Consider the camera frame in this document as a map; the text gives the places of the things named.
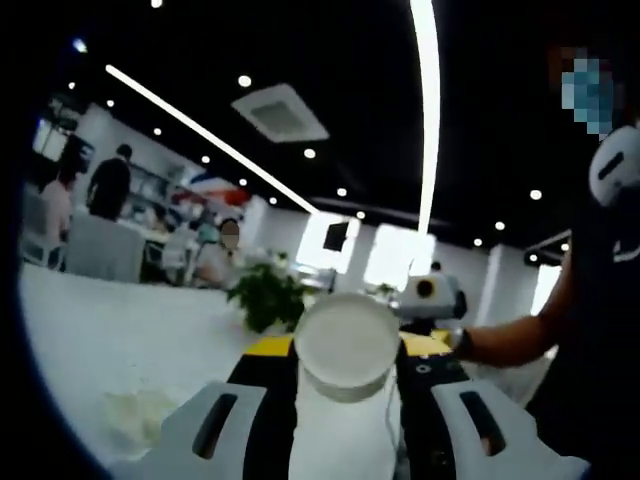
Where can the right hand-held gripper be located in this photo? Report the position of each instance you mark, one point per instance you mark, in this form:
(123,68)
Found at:
(440,300)

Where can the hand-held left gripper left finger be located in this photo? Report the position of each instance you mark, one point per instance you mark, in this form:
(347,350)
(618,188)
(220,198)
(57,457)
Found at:
(200,440)

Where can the red blue striped wall banner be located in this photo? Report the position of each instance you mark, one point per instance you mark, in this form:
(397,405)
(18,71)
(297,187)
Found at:
(215,190)

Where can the dark wall screen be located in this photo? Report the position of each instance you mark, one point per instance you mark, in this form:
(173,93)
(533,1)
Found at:
(79,154)

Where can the pile of white paper cups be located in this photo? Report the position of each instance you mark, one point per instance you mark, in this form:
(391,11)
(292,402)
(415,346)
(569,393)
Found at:
(135,420)

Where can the grey partition panel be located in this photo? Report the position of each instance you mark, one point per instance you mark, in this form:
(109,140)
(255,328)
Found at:
(105,250)

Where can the white paper cup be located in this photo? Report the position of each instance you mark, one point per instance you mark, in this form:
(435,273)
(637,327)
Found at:
(345,340)

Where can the long curved ceiling light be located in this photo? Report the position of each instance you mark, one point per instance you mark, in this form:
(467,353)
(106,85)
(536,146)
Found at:
(427,100)
(210,136)

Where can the person's dark torso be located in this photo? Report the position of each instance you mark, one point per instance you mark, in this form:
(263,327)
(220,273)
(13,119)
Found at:
(595,325)

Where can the white worn device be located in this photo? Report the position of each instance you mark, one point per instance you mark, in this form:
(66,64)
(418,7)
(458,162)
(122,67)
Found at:
(615,165)

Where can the green potted plant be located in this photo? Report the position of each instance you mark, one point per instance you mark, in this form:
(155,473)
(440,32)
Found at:
(270,295)

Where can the black wristband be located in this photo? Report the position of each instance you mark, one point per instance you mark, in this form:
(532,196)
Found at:
(466,345)

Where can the white shelf unit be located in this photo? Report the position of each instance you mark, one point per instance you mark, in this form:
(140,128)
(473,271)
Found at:
(155,192)

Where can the group of round ceiling spotlights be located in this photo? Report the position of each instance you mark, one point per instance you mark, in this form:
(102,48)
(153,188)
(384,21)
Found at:
(244,80)

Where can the white ceiling air vent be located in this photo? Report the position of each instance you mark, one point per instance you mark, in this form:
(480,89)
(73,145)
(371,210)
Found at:
(280,112)

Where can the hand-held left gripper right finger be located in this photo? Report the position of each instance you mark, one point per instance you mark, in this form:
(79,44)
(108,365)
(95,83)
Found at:
(450,440)

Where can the black wall-mounted screen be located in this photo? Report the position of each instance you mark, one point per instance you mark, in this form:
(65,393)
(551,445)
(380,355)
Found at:
(336,236)

